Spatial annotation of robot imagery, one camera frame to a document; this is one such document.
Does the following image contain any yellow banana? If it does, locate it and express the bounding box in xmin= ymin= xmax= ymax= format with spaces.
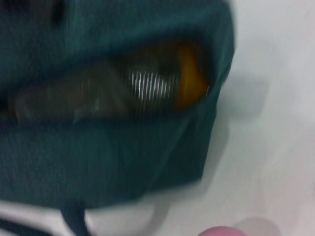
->
xmin=173 ymin=43 xmax=210 ymax=113

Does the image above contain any dark blue insulated bag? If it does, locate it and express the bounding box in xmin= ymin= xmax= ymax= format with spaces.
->
xmin=0 ymin=0 xmax=234 ymax=236

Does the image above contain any clear blue-rimmed food container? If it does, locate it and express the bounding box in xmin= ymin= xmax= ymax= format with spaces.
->
xmin=14 ymin=66 xmax=131 ymax=123

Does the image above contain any pink peach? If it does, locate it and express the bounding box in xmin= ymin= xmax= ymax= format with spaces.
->
xmin=200 ymin=226 xmax=247 ymax=236

